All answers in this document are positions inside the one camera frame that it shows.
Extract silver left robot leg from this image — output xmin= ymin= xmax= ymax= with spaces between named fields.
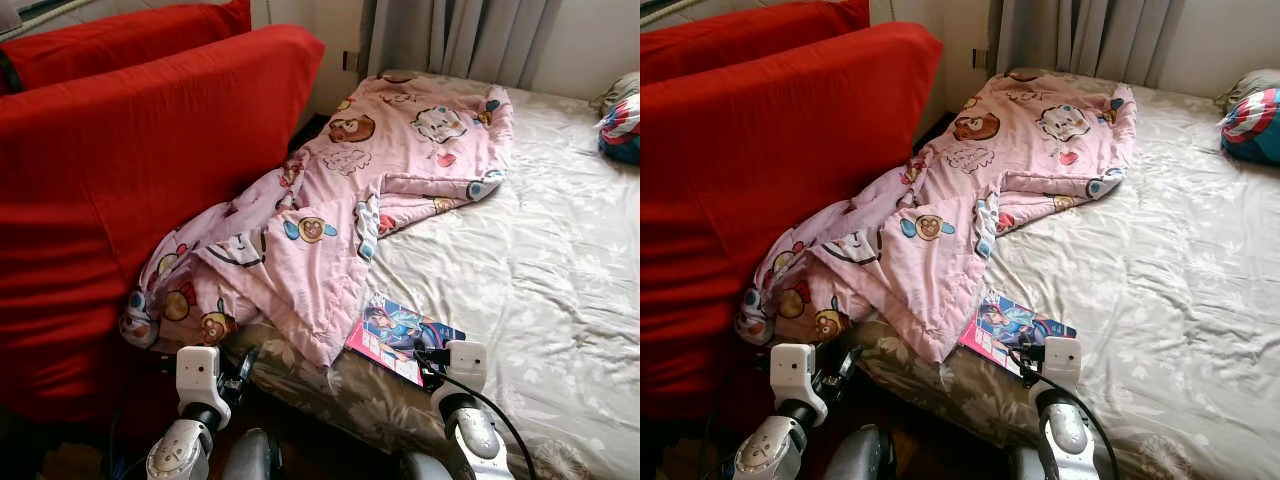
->
xmin=823 ymin=424 xmax=896 ymax=480
xmin=222 ymin=428 xmax=283 ymax=480

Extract bed with grey floral sheet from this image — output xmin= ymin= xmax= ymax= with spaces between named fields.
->
xmin=850 ymin=68 xmax=1280 ymax=480
xmin=230 ymin=70 xmax=641 ymax=480

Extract large red sofa cushion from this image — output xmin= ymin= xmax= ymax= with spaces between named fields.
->
xmin=0 ymin=25 xmax=326 ymax=421
xmin=640 ymin=22 xmax=944 ymax=421

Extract pink cartoon print blanket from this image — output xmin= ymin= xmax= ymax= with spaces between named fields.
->
xmin=737 ymin=70 xmax=1138 ymax=364
xmin=120 ymin=72 xmax=514 ymax=369

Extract red white blue star pillow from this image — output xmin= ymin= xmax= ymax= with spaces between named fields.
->
xmin=1218 ymin=88 xmax=1280 ymax=166
xmin=598 ymin=93 xmax=641 ymax=166

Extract grey pleated curtain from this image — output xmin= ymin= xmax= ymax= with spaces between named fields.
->
xmin=990 ymin=0 xmax=1186 ymax=89
xmin=360 ymin=0 xmax=561 ymax=91

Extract small grey floral pillow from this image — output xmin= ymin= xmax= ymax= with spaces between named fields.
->
xmin=1215 ymin=68 xmax=1280 ymax=111
xmin=597 ymin=72 xmax=641 ymax=113

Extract small red sofa cushion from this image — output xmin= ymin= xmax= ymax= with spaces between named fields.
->
xmin=0 ymin=0 xmax=253 ymax=96
xmin=640 ymin=0 xmax=871 ymax=86

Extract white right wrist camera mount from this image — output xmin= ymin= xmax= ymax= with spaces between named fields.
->
xmin=1040 ymin=337 xmax=1083 ymax=393
xmin=430 ymin=340 xmax=488 ymax=401

